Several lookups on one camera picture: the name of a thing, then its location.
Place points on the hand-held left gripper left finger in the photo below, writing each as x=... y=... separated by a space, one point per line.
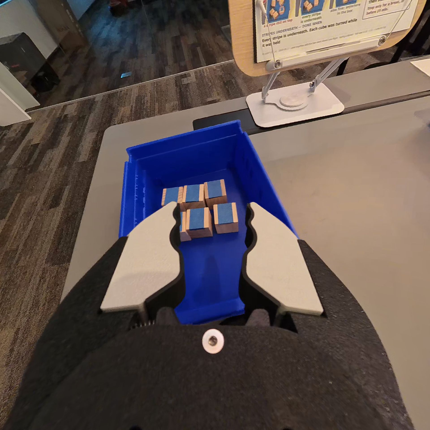
x=144 y=258

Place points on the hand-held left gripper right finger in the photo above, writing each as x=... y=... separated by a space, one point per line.
x=282 y=265

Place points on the cluster of wooden cubes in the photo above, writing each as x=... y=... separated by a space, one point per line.
x=201 y=215

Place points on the blue plastic bin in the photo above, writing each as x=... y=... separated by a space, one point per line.
x=208 y=161

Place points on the wooden document stand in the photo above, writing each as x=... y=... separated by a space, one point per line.
x=302 y=107

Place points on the black storage box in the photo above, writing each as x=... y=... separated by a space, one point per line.
x=27 y=60

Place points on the printed instruction sheet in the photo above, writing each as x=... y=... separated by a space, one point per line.
x=336 y=33

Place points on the brown cardboard box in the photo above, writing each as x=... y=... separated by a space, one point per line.
x=63 y=23

